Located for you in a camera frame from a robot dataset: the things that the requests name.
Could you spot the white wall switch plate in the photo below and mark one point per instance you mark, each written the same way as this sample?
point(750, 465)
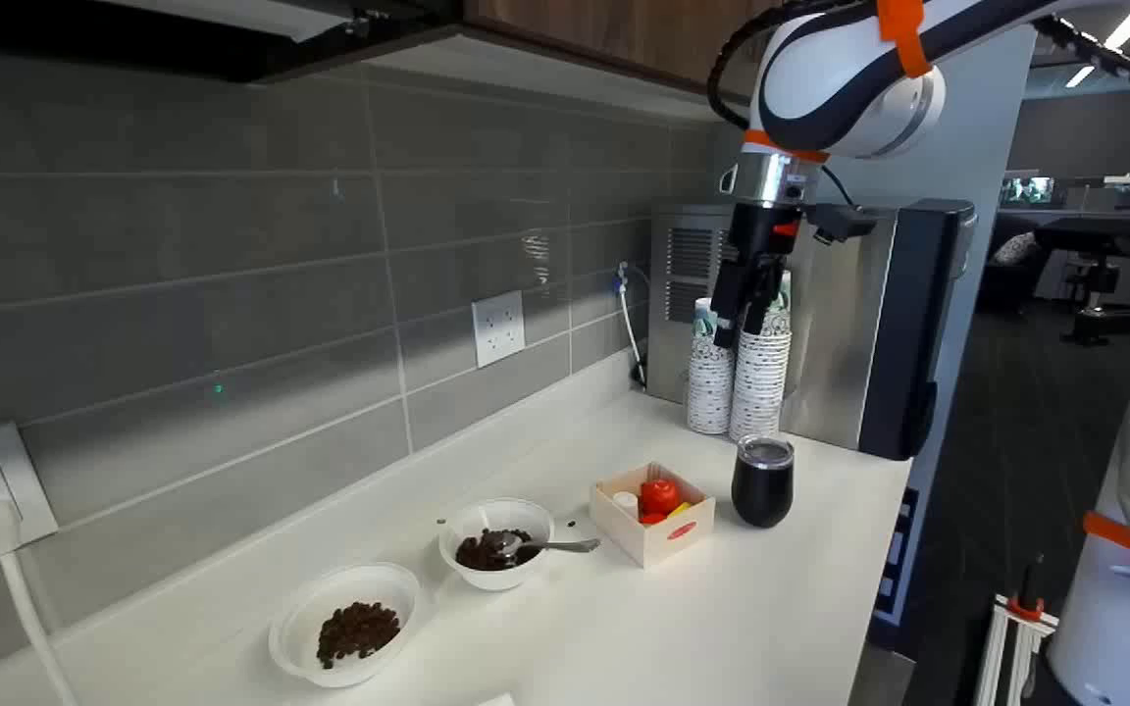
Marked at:
point(501, 328)

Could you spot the white box with red items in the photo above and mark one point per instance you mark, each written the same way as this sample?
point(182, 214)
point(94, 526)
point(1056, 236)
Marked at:
point(669, 541)

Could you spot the dark background desk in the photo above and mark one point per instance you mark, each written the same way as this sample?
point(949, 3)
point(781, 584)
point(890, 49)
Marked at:
point(1100, 249)

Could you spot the white and blue brush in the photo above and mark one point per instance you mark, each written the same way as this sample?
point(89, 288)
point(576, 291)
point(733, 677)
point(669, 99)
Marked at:
point(628, 320)

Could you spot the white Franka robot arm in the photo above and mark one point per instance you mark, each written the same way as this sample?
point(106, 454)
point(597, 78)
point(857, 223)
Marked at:
point(827, 79)

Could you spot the white orange striped stand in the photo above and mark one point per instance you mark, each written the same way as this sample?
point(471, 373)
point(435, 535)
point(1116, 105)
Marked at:
point(1015, 640)

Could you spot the metal spoon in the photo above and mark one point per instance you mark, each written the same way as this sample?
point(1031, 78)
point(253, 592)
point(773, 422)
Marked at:
point(564, 543)

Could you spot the red toy tomato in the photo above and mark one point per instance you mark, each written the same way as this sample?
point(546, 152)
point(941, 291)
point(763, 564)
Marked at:
point(662, 499)

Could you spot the white bottles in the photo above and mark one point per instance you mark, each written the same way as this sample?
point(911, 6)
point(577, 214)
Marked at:
point(758, 386)

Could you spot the stainless steel coffee machine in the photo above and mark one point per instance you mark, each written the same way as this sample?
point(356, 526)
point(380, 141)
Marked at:
point(854, 328)

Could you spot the coffee beans pile with spoon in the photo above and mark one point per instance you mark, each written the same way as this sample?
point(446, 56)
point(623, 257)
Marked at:
point(475, 555)

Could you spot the black tumbler cup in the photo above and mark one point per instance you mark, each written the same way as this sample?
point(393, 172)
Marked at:
point(763, 494)

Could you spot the white bowl with spoon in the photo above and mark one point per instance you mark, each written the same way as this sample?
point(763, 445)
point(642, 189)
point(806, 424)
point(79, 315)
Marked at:
point(471, 522)

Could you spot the white wide shallow bowl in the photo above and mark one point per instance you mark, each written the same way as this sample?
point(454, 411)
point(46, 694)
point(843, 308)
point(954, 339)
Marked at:
point(305, 620)

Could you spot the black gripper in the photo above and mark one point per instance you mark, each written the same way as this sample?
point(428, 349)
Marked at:
point(758, 257)

